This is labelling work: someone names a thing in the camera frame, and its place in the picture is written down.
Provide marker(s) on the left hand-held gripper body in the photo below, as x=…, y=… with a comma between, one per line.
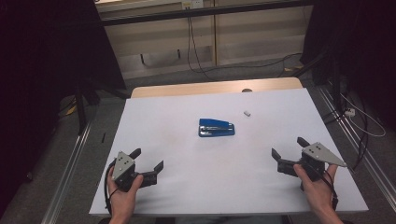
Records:
x=123, y=166

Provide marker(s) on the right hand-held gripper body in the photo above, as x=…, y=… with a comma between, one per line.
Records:
x=317, y=155

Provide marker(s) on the small white staple block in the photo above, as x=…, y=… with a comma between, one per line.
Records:
x=247, y=113

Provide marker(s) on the blue stapler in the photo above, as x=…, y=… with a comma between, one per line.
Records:
x=216, y=128

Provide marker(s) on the person's left hand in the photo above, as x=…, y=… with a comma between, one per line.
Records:
x=124, y=202

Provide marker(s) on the person's right hand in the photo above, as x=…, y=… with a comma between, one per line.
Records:
x=316, y=194

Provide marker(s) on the white power strip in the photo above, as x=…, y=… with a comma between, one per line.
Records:
x=350, y=112

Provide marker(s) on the white table cover sheet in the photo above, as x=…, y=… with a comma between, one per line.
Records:
x=218, y=174

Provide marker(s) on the black stand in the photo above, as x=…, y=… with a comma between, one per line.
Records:
x=81, y=105

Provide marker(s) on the dark stand legs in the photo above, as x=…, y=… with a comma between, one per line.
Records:
x=314, y=68

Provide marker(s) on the dark round table grommet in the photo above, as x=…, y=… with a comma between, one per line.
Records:
x=247, y=90

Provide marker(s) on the black curtain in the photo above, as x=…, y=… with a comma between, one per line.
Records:
x=358, y=46
x=37, y=77

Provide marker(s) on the black horizontal bar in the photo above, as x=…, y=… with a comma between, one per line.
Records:
x=202, y=12

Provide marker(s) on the aluminium floor rail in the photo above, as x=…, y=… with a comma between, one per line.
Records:
x=361, y=146
x=63, y=177

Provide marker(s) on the white wall socket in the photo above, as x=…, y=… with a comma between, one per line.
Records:
x=193, y=3

